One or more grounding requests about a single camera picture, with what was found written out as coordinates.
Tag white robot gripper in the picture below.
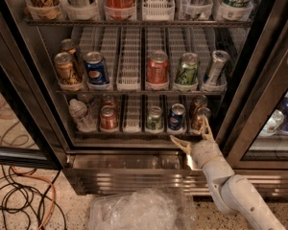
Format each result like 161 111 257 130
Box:
170 115 223 169

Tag blue pepsi can bottom shelf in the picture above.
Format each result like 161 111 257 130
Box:
168 103 185 130

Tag blue pepsi can shelf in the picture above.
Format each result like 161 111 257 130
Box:
84 51 109 85
168 103 185 130

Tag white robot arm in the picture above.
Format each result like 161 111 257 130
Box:
170 115 286 230

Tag copper can bottom front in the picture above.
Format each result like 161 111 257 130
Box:
191 107 211 132

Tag copper can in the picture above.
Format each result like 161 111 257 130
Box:
191 107 211 132
189 95 207 117

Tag copper can bottom rear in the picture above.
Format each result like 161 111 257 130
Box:
189 95 207 117

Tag green can bottom shelf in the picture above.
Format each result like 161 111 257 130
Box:
146 106 163 130

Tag steel fridge base grille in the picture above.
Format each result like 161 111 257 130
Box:
63 152 288 198

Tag glass fridge door right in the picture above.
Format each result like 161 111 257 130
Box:
219 3 288 170

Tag glass fridge door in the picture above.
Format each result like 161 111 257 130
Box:
0 16 66 170
219 3 288 170

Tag green can middle shelf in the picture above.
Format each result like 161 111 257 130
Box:
175 52 200 85

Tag red can middle shelf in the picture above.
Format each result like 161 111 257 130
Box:
147 51 169 84

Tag slim silver can middle shelf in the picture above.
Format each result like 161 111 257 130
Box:
204 50 229 85

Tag red can bottom front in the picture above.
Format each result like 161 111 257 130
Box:
100 105 118 129

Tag red can bottom rear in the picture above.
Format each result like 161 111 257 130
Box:
101 94 117 108

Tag blue pepsi can middle shelf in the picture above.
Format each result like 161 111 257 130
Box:
84 51 109 85

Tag gold can middle front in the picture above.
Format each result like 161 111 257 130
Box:
54 52 83 85

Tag red cola can top shelf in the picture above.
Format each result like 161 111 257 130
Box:
105 0 135 20

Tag gold can middle rear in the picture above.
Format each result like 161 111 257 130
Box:
60 38 77 56

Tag glass fridge door left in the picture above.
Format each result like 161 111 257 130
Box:
0 16 66 170

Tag clear plastic bag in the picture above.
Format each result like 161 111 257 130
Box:
88 187 197 230

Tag clear water bottle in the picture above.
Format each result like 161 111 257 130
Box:
69 99 96 132

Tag black cables on floor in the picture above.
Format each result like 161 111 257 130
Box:
0 165 68 230

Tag orange cable on floor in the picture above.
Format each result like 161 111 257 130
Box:
11 166 58 230

